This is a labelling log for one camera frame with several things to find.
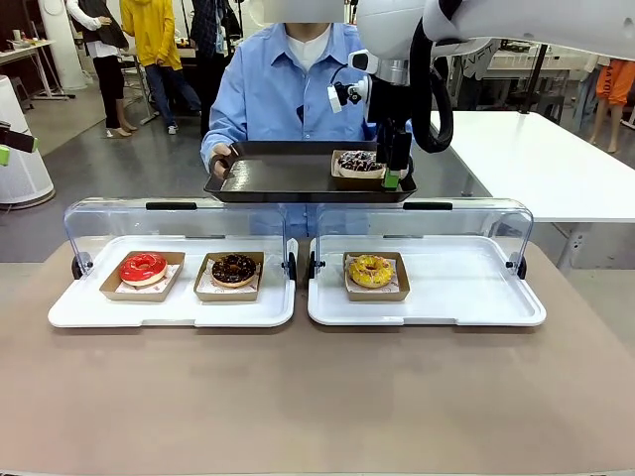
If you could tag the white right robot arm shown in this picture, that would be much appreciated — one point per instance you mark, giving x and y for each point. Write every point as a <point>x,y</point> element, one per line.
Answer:
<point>387,30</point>

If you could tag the white cylindrical air purifier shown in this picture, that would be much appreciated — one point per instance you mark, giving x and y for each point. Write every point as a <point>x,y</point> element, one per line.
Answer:
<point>20,168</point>

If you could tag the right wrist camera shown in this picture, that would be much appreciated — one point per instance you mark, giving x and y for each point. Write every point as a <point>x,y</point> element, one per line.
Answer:
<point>342,94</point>

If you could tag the white printed paper liner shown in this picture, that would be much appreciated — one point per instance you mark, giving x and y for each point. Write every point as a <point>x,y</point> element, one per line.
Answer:
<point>398,286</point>
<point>171,272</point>
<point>205,282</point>

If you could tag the dark brown serving tray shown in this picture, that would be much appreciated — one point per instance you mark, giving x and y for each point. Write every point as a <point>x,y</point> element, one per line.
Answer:
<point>278,173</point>

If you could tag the person in blue shirt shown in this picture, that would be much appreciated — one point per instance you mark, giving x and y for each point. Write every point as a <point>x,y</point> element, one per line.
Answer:
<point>278,84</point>

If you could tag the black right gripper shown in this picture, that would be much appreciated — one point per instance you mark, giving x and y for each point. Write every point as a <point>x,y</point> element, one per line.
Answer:
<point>387,101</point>

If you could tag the large white table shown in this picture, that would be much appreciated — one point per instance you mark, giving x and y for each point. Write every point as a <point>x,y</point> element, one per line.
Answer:
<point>536,163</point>

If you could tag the white display tray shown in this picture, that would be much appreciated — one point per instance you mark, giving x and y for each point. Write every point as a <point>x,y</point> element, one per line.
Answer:
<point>446,297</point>
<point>223,312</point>

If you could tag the figure in grey apron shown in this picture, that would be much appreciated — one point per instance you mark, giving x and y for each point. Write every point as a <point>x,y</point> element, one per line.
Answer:
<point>476,69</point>

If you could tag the clear hinged lid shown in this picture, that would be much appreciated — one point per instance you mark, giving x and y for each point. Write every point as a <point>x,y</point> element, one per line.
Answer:
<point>223,218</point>
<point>446,223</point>

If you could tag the black camera stand pole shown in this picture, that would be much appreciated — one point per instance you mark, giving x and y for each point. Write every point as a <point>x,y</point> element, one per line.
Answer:
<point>538,74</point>

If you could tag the chocolate sprinkle donut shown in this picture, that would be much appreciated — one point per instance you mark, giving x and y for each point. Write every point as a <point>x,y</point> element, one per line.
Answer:
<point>233,270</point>

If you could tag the light wooden desk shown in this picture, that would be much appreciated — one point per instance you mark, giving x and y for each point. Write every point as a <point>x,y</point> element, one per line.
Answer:
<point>20,49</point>

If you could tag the person's right hand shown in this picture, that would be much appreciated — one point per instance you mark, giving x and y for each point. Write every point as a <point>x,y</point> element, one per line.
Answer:
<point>219,161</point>

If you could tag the mannequin with orange shorts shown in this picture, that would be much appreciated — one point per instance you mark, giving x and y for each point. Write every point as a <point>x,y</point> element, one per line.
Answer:
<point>612,79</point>

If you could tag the person in yellow hoodie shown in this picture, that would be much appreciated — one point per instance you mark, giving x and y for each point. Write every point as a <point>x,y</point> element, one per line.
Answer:
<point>151,35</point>

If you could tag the white round pillar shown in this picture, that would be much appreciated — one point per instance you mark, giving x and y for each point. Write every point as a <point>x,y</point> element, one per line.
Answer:
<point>59,44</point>

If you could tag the person in dark clothes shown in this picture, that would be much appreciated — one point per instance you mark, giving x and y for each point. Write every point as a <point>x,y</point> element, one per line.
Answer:
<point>208,30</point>

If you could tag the person in black vest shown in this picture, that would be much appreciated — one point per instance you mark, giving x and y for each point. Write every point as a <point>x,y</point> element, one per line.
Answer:
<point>106,74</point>

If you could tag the yellow glazed donut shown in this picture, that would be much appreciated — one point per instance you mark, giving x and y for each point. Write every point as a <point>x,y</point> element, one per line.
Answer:
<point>377,296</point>

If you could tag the long white workbench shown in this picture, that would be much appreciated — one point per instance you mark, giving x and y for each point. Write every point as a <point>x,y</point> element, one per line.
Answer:
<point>521,62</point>

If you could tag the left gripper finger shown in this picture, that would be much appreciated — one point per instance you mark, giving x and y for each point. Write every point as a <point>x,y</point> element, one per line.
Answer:
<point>20,140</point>
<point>4,156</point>

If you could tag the yellow sprinkle donut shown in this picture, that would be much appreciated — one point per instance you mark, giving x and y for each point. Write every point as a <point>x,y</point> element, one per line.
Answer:
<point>372,272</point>

